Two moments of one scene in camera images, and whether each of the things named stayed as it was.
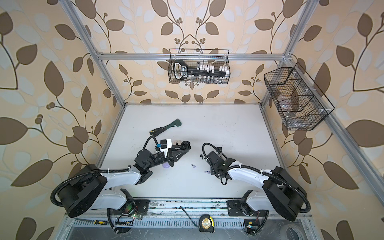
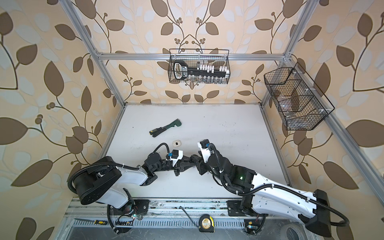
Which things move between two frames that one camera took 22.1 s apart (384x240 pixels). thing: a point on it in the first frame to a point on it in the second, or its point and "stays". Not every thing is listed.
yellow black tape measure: x=206 y=224 stays
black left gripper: x=172 y=153 to x=182 y=168
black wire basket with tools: x=199 y=66 stays
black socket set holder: x=202 y=72 stays
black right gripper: x=212 y=171 to x=200 y=165
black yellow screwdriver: x=152 y=131 stays
